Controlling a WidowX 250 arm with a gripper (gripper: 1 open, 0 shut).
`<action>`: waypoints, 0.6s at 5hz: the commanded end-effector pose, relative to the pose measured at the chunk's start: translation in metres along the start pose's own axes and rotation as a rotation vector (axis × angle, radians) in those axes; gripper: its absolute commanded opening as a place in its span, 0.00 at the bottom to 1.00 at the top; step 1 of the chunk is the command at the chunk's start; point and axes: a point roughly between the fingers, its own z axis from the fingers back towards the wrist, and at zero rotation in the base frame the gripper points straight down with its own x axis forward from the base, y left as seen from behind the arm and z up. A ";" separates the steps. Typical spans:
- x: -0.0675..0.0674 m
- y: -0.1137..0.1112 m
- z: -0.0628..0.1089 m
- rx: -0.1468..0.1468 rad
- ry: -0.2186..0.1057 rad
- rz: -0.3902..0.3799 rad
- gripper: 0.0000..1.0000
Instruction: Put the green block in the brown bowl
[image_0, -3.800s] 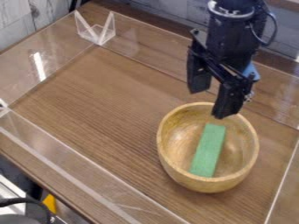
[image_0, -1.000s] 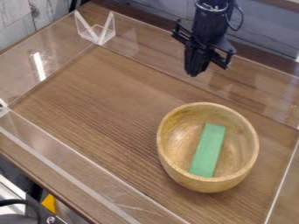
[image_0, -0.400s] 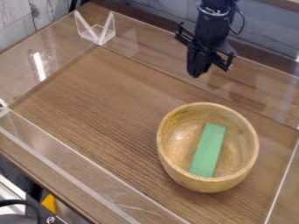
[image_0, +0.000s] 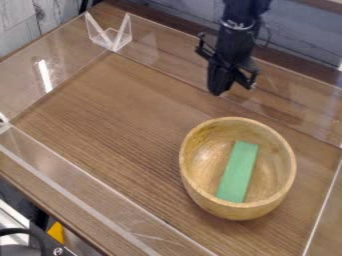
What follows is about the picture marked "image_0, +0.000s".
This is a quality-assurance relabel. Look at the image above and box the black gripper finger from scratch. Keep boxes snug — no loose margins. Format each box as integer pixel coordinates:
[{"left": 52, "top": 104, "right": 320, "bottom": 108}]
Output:
[
  {"left": 207, "top": 58, "right": 236, "bottom": 96},
  {"left": 235, "top": 69, "right": 259, "bottom": 90}
]

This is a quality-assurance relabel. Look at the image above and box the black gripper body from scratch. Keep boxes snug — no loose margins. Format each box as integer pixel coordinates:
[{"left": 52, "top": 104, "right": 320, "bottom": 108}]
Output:
[{"left": 195, "top": 19, "right": 264, "bottom": 77}]

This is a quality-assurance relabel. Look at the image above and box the green foam block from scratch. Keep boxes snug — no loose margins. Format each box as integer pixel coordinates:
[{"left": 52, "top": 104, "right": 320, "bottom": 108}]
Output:
[{"left": 216, "top": 141, "right": 259, "bottom": 203}]

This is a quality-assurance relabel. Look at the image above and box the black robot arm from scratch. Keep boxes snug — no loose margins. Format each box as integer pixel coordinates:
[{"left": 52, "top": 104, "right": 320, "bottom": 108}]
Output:
[{"left": 195, "top": 0, "right": 272, "bottom": 96}]

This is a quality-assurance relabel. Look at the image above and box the brown wooden bowl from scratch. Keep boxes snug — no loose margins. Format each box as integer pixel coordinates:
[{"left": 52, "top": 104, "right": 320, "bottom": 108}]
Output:
[{"left": 179, "top": 117, "right": 296, "bottom": 221}]

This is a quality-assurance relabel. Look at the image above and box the black and yellow base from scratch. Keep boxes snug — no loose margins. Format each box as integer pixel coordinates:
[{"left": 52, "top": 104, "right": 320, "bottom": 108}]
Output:
[{"left": 30, "top": 213, "right": 93, "bottom": 256}]

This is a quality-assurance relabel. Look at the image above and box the clear acrylic corner bracket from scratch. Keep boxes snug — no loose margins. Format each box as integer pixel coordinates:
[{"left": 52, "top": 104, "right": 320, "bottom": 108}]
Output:
[{"left": 84, "top": 13, "right": 132, "bottom": 52}]

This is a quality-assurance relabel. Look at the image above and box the clear acrylic front wall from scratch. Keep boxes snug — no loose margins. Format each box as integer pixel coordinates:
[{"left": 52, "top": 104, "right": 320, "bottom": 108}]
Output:
[{"left": 0, "top": 119, "right": 216, "bottom": 256}]

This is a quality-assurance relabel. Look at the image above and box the black cable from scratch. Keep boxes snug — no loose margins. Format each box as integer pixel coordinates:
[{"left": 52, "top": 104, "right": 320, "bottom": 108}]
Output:
[{"left": 0, "top": 227, "right": 45, "bottom": 256}]

